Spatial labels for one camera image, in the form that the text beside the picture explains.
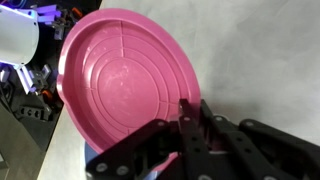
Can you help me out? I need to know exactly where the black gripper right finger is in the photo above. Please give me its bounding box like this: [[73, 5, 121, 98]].
[[200, 100, 320, 180]]

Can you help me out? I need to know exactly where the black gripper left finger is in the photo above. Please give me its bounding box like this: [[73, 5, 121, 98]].
[[85, 99, 214, 180]]

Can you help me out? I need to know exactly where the pink plastic plate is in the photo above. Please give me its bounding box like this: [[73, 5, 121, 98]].
[[57, 8, 201, 154]]

